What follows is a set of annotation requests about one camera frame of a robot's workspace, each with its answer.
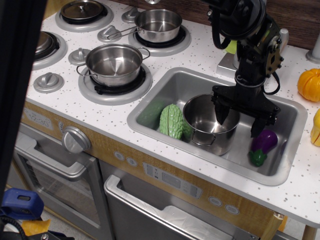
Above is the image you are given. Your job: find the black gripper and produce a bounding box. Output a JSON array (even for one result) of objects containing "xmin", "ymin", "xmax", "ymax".
[{"xmin": 211, "ymin": 77, "xmax": 281, "ymax": 138}]

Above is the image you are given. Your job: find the green plate behind faucet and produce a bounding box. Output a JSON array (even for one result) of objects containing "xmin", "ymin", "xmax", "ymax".
[{"xmin": 225, "ymin": 40, "xmax": 237, "ymax": 55}]

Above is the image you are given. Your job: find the grey toy sink basin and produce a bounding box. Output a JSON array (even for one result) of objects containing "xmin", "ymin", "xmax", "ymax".
[{"xmin": 127, "ymin": 67, "xmax": 308, "ymax": 186}]

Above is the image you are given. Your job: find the grey stove knob front left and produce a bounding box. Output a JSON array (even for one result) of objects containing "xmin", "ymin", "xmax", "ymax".
[{"xmin": 33, "ymin": 72, "xmax": 65, "ymax": 94}]

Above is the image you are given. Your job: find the silver oven dial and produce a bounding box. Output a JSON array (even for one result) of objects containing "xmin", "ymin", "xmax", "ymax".
[{"xmin": 61, "ymin": 126, "xmax": 92, "ymax": 154}]

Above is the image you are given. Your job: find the yellow cloth on floor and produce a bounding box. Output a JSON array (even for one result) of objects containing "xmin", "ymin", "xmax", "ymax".
[{"xmin": 21, "ymin": 219, "xmax": 51, "ymax": 237}]

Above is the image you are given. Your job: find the silver toy faucet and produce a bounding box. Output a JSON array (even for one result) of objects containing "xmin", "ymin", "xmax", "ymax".
[{"xmin": 216, "ymin": 28, "xmax": 289, "ymax": 79}]

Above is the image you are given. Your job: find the grey stove knob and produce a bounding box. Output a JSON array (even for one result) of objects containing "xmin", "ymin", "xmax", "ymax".
[
  {"xmin": 97, "ymin": 25, "xmax": 122, "ymax": 43},
  {"xmin": 121, "ymin": 7, "xmax": 140, "ymax": 24},
  {"xmin": 68, "ymin": 47, "xmax": 90, "ymax": 66},
  {"xmin": 33, "ymin": 72, "xmax": 65, "ymax": 94}
]

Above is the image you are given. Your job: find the grey post base right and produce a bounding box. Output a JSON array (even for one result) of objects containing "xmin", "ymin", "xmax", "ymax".
[{"xmin": 306, "ymin": 36, "xmax": 320, "ymax": 64}]

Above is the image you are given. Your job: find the front right stove burner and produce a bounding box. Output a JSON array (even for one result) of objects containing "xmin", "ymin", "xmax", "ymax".
[{"xmin": 78, "ymin": 64, "xmax": 153, "ymax": 106}]

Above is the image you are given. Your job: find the back left pot lid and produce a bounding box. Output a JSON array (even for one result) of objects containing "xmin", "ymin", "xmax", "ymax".
[{"xmin": 60, "ymin": 0, "xmax": 105, "ymax": 22}]

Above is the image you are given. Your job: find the black foreground pole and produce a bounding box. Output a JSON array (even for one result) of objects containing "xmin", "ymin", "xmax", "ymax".
[{"xmin": 0, "ymin": 0, "xmax": 47, "ymax": 193}]

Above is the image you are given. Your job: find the purple eggplant toy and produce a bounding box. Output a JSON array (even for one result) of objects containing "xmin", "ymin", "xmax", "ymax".
[{"xmin": 248, "ymin": 129, "xmax": 278, "ymax": 167}]

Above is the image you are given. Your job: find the blue clamp tool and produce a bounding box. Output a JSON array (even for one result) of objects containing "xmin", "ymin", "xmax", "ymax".
[{"xmin": 0, "ymin": 188, "xmax": 44, "ymax": 220}]

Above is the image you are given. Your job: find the back left stove burner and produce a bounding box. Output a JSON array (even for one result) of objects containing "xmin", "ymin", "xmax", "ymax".
[{"xmin": 55, "ymin": 2, "xmax": 114, "ymax": 33}]

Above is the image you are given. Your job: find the silver dishwasher door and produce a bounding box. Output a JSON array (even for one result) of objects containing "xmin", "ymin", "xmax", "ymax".
[{"xmin": 104, "ymin": 175, "xmax": 258, "ymax": 240}]

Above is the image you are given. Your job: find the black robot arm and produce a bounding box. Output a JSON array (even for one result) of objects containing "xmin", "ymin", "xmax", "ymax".
[{"xmin": 206, "ymin": 0, "xmax": 284, "ymax": 138}]

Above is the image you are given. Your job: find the orange toy pumpkin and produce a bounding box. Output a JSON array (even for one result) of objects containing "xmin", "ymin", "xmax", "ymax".
[{"xmin": 297, "ymin": 68, "xmax": 320, "ymax": 102}]

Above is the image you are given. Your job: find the front left pot lid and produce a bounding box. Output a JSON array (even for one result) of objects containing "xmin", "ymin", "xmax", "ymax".
[{"xmin": 35, "ymin": 31, "xmax": 55, "ymax": 56}]

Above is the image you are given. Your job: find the stove burner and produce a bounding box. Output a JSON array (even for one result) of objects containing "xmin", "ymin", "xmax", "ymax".
[
  {"xmin": 78, "ymin": 64, "xmax": 153, "ymax": 106},
  {"xmin": 32, "ymin": 31, "xmax": 68, "ymax": 71},
  {"xmin": 128, "ymin": 25, "xmax": 192, "ymax": 57},
  {"xmin": 55, "ymin": 2, "xmax": 114, "ymax": 33}
]

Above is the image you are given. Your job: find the back right stove burner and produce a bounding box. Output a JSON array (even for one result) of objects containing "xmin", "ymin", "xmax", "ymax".
[{"xmin": 128, "ymin": 25, "xmax": 192, "ymax": 57}]

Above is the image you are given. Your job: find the silver oven door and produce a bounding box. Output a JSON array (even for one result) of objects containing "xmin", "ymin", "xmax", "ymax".
[{"xmin": 13, "ymin": 123, "xmax": 114, "ymax": 240}]

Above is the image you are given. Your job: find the front left stove burner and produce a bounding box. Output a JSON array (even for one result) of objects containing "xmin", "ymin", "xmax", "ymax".
[{"xmin": 32, "ymin": 31, "xmax": 68, "ymax": 71}]

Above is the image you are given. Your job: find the pot lid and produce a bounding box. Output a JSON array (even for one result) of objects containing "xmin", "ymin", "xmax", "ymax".
[
  {"xmin": 35, "ymin": 31, "xmax": 55, "ymax": 56},
  {"xmin": 60, "ymin": 0, "xmax": 105, "ymax": 22}
]

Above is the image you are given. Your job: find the steel saucepan with wire handle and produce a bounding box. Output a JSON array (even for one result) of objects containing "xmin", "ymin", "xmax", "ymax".
[{"xmin": 107, "ymin": 9, "xmax": 183, "ymax": 43}]

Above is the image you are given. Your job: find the yellow toy pepper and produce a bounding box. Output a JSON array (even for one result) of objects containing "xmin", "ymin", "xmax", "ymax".
[{"xmin": 310, "ymin": 109, "xmax": 320, "ymax": 147}]

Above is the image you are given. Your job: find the green bitter melon toy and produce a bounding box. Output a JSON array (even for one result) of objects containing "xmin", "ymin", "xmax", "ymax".
[{"xmin": 159, "ymin": 104, "xmax": 193, "ymax": 140}]

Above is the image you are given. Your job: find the grey stove knob back middle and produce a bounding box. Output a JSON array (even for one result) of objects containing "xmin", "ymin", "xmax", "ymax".
[{"xmin": 97, "ymin": 25, "xmax": 122, "ymax": 43}]

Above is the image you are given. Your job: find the steel two-handled pot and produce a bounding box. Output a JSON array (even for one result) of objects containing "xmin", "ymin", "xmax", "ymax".
[{"xmin": 76, "ymin": 43, "xmax": 151, "ymax": 87}]

